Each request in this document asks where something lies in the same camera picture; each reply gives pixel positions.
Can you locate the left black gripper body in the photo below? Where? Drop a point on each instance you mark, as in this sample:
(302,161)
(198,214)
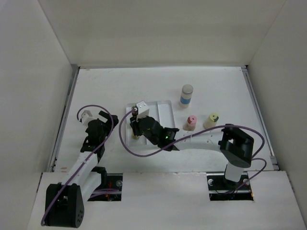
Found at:
(106,128)

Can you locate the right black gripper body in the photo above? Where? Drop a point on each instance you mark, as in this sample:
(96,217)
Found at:
(155,142)

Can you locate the small brown bottle yellow label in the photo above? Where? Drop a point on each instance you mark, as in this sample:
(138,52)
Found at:
(134,113)

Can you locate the pink cap spice bottle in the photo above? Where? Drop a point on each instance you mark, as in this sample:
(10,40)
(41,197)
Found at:
(190,124)

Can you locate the blue label jar silver lid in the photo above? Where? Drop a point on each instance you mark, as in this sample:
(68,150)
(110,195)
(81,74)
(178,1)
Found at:
(186,95)

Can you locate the yellow cap spice bottle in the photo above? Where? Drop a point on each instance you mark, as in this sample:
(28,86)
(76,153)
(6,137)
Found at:
(211,121)

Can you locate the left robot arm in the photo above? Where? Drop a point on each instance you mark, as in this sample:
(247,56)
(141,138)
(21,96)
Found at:
(64,202)

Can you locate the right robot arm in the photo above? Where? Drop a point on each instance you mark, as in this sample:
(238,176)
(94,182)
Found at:
(235,144)

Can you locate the white divided tray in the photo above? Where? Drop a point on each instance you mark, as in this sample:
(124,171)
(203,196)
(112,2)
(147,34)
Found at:
(162,112)

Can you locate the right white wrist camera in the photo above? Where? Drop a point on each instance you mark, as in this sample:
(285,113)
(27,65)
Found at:
(142,110)

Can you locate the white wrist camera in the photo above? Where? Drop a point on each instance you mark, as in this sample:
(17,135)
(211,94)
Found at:
(86,117)
(142,110)

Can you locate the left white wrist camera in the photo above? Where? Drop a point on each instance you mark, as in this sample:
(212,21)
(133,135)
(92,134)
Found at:
(86,117)

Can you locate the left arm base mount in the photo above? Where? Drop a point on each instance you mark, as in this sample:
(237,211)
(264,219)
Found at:
(110,188)

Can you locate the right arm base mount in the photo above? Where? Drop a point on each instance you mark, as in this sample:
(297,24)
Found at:
(221,189)

